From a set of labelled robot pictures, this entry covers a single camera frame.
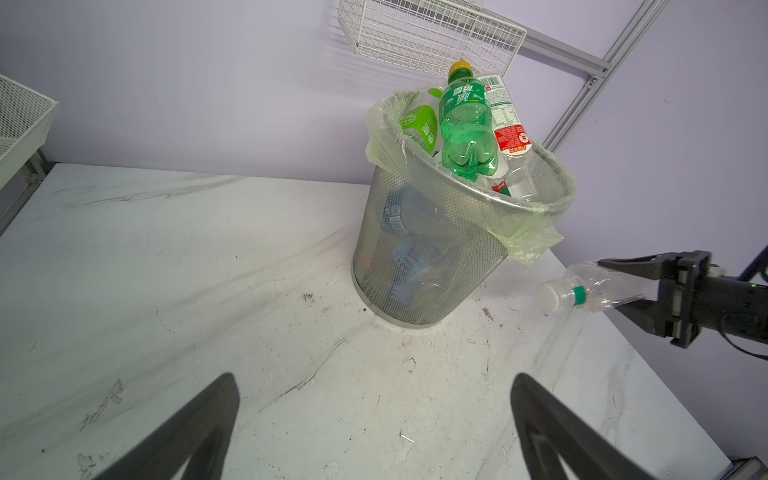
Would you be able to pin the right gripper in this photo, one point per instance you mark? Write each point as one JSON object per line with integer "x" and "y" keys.
{"x": 679, "y": 275}

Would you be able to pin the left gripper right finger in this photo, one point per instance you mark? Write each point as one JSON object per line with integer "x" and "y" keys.
{"x": 552, "y": 436}

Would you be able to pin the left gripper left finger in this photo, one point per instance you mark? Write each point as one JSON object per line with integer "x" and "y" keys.
{"x": 193, "y": 442}

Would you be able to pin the clear bottle green cap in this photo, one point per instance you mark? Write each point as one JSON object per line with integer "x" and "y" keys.
{"x": 591, "y": 288}

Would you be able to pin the white red label bottle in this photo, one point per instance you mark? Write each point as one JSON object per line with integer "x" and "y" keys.
{"x": 510, "y": 138}

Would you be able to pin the green soda bottle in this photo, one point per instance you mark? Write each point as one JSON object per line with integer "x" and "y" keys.
{"x": 470, "y": 147}

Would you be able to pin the small green label bottle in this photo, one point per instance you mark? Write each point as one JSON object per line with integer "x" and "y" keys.
{"x": 420, "y": 120}

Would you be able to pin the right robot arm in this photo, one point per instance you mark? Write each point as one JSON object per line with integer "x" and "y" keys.
{"x": 733, "y": 306}

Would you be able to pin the green plastic bin liner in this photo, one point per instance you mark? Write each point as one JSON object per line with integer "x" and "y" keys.
{"x": 428, "y": 199}

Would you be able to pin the grey mesh waste bin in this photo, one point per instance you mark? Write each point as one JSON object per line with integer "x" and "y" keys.
{"x": 417, "y": 280}

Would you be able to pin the lower white mesh shelf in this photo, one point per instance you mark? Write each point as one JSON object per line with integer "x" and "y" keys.
{"x": 26, "y": 118}

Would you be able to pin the aluminium frame back rail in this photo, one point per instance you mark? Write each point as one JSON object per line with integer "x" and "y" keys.
{"x": 571, "y": 50}

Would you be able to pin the white wire wall basket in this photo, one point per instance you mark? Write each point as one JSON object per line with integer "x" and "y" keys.
{"x": 430, "y": 36}

